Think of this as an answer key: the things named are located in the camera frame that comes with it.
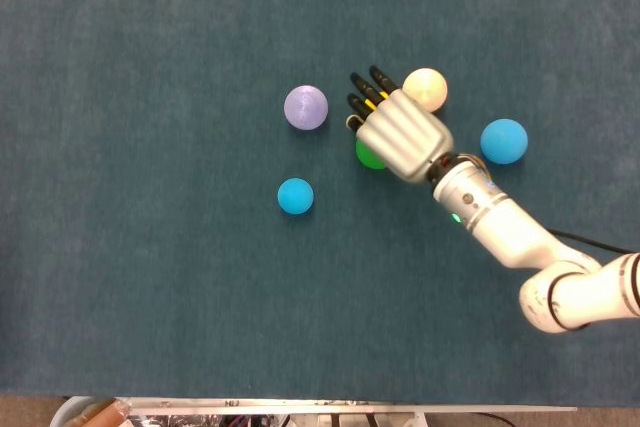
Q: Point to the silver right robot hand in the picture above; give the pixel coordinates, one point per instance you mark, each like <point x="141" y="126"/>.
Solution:
<point x="405" y="137"/>

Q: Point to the green ball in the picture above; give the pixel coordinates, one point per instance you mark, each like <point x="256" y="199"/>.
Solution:
<point x="367" y="157"/>

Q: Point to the cream white ball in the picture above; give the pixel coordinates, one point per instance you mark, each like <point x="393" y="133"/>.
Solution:
<point x="427" y="83"/>

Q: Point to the large blue ball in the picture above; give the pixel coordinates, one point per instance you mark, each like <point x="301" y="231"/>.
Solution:
<point x="504" y="141"/>

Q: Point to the lavender ball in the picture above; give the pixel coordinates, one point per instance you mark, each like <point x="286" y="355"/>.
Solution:
<point x="306" y="107"/>

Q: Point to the small blue ball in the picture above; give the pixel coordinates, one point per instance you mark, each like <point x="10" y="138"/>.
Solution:
<point x="295" y="196"/>

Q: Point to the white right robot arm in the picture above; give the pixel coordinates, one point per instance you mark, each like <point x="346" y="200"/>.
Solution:
<point x="510" y="237"/>

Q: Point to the blue felt table cover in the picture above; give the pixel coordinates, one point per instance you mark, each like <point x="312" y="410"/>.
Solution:
<point x="150" y="272"/>

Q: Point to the brown plastic object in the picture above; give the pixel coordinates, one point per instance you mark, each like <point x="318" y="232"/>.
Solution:
<point x="100" y="414"/>

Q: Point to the white round container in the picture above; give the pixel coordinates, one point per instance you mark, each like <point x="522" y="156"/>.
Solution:
<point x="61" y="414"/>

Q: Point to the silver metal frame rail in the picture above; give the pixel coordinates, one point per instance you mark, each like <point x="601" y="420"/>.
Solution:
<point x="300" y="403"/>

